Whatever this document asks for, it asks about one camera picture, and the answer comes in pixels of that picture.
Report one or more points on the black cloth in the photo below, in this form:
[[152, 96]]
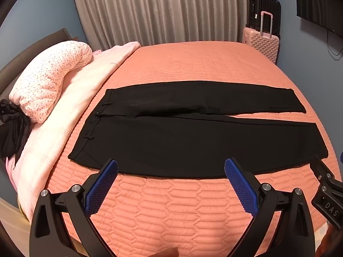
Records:
[[13, 133]]

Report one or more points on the grey pleated curtain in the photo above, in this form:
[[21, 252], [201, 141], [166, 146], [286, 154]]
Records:
[[160, 10]]

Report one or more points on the pink suitcase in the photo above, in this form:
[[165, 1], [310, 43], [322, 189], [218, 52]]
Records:
[[261, 45]]

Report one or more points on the wall television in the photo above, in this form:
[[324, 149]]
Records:
[[321, 2]]

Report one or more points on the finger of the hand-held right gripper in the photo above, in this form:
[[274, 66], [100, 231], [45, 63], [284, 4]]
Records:
[[328, 182], [341, 157]]

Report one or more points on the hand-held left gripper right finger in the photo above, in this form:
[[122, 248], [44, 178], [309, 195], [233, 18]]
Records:
[[241, 187]]

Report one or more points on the black suitcase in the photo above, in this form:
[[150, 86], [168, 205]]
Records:
[[257, 8]]

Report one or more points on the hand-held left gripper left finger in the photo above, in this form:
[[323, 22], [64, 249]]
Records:
[[103, 187]]

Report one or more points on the orange quilted bedspread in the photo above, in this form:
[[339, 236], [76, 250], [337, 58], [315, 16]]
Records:
[[187, 64]]

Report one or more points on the grey headboard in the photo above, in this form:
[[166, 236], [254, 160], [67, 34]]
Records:
[[34, 48]]

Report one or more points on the light pink blanket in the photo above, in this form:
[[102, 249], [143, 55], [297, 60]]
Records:
[[80, 85]]

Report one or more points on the floral pink pillow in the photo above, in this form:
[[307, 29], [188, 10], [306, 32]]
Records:
[[45, 80]]

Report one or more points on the black pants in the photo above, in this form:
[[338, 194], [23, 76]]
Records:
[[174, 144]]

